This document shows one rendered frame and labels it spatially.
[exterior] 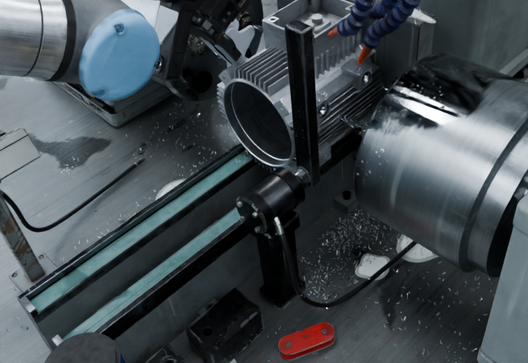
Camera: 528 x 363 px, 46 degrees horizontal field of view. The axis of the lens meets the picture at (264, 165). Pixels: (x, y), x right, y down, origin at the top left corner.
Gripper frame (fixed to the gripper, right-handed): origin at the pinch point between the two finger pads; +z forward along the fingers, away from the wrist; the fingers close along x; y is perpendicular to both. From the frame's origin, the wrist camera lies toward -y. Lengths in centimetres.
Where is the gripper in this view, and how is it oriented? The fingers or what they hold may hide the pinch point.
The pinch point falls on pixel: (236, 64)
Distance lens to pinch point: 97.9
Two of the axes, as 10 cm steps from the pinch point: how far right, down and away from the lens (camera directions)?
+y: 5.7, -8.2, 0.6
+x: -6.9, -4.4, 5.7
